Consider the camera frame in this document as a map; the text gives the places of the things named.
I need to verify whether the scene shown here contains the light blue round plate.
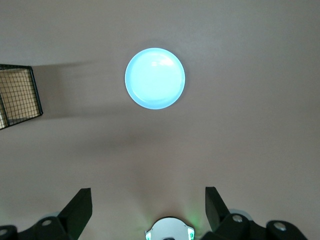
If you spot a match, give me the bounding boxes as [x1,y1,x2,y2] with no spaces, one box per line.
[124,47,187,111]

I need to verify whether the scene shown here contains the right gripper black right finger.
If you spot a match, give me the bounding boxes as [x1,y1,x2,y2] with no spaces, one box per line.
[204,186,231,230]

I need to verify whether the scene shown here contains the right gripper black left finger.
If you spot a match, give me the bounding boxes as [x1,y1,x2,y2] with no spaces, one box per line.
[58,187,93,238]

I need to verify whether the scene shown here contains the black wire basket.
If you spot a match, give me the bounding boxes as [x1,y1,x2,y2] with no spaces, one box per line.
[0,63,44,131]

